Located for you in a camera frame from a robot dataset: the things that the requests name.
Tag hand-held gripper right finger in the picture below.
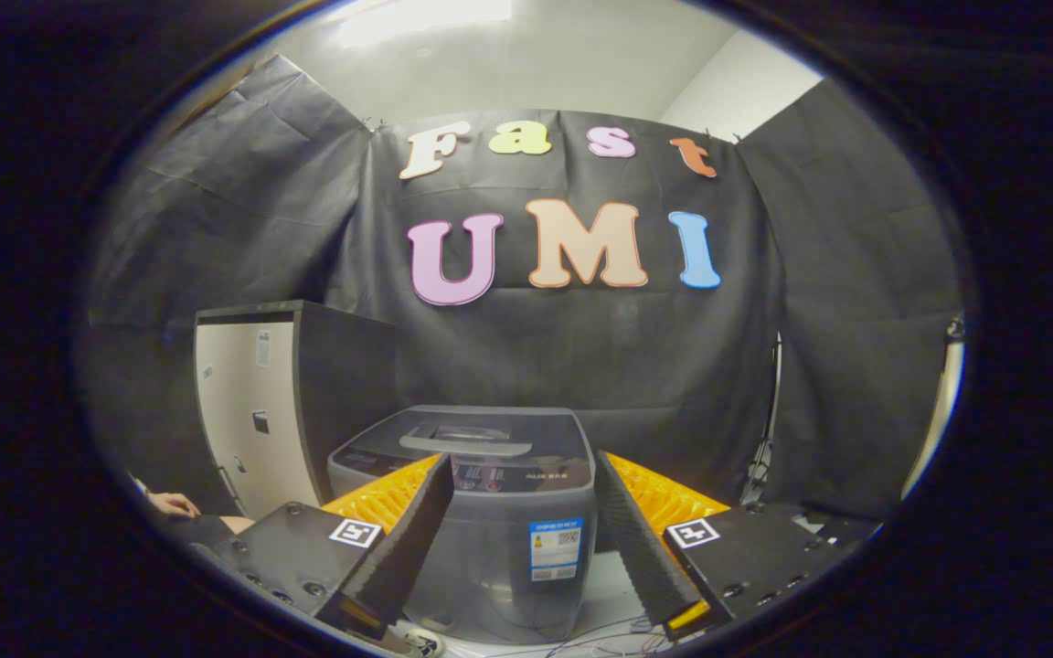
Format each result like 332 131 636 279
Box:
594 450 866 642

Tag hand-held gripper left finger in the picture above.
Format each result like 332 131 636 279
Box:
184 452 456 642

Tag grey washing machine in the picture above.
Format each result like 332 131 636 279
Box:
326 405 600 642

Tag white shoe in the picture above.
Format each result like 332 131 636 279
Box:
397 626 448 658

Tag black backdrop cloth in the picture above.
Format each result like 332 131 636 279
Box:
79 53 962 517

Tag dark cabinet with beige door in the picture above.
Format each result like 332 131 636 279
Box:
193 300 399 520

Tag black flat box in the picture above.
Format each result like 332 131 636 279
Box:
796 510 884 551

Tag white pole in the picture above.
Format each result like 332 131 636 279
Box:
901 314 967 500

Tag thin floor cables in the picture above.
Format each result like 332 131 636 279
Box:
540 617 675 658

